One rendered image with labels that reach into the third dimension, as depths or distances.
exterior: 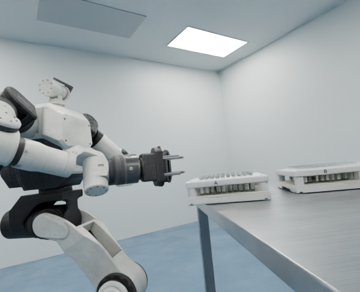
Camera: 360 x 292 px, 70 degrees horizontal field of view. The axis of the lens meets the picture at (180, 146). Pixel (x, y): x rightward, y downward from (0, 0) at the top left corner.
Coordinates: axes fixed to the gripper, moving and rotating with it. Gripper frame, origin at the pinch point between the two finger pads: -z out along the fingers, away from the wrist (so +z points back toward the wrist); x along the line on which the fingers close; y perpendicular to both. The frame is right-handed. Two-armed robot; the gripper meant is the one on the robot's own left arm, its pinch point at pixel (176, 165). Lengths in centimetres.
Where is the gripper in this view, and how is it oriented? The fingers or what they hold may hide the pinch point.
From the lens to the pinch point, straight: 98.8
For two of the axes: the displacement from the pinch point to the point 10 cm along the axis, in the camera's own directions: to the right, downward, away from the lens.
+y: -3.2, -0.5, -9.5
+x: 0.9, 9.9, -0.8
